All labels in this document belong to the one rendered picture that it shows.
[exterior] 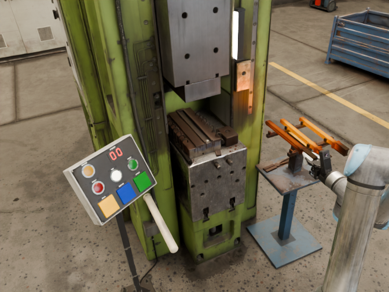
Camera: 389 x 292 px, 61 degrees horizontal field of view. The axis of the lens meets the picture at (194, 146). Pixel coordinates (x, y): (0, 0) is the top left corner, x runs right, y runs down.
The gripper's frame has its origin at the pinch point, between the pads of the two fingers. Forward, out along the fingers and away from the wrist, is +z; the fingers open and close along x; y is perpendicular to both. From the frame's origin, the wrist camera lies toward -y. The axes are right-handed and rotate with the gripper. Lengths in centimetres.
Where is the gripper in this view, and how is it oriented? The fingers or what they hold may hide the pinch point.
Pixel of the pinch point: (305, 151)
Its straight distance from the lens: 183.0
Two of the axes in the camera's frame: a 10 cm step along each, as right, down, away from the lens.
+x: 9.2, -2.5, 3.0
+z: -3.9, -5.4, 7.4
